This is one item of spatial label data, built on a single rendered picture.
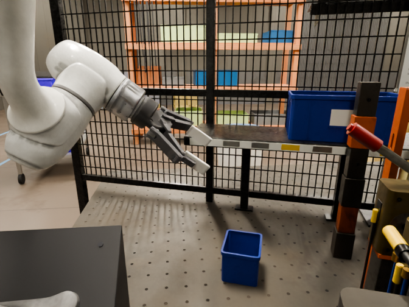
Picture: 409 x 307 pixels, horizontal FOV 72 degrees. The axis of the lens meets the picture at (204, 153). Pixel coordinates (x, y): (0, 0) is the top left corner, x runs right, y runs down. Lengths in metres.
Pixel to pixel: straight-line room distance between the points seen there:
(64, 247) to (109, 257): 0.07
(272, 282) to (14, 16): 0.76
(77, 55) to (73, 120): 0.14
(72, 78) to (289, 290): 0.71
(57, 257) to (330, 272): 0.68
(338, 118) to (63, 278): 0.74
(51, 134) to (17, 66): 0.14
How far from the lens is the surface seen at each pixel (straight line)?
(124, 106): 0.67
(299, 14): 4.93
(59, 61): 0.68
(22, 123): 0.59
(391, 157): 0.53
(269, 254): 0.91
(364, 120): 0.81
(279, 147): 0.84
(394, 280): 0.41
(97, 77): 0.66
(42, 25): 10.56
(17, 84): 0.54
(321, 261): 0.93
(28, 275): 0.53
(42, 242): 0.54
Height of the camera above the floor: 1.23
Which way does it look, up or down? 17 degrees down
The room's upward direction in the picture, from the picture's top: straight up
